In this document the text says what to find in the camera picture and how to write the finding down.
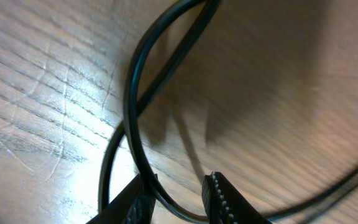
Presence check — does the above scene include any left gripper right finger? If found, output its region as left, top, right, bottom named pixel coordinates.
left=201, top=172, right=271, bottom=224

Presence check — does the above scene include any black cable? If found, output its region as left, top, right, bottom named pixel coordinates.
left=97, top=0, right=358, bottom=224

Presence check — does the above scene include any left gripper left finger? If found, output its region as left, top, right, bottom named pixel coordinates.
left=86, top=174, right=156, bottom=224

